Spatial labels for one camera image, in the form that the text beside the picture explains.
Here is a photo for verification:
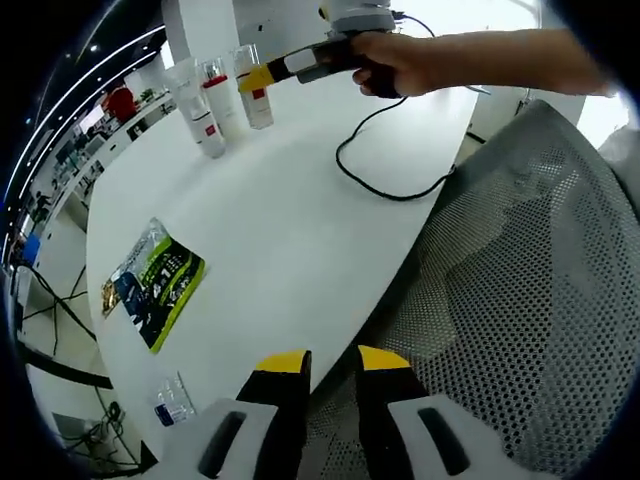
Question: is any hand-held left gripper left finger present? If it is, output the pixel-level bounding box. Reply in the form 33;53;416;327
196;348;315;480

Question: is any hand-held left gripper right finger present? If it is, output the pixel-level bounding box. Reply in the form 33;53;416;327
356;343;509;480

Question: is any white skincare bottle clear cap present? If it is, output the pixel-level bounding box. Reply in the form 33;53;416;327
180;87;227;160
231;43;275;131

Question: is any red collar skincare bottle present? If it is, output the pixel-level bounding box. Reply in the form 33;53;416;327
200;58;242;137

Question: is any clear sachet blue label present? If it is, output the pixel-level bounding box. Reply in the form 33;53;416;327
147;370;199;427

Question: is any green black sachet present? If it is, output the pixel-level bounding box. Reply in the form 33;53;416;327
110;217;207;355

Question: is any person's right hand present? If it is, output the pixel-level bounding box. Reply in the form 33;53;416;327
349;32;454;100

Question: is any grey mesh office chair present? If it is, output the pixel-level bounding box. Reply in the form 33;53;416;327
304;98;640;480

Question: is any long white counter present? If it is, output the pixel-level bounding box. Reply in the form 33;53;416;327
29;92;176;211

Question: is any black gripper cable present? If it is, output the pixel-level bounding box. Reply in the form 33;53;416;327
335;94;457;202

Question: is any floor cable tangle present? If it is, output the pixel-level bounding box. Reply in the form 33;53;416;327
54;399;139;469

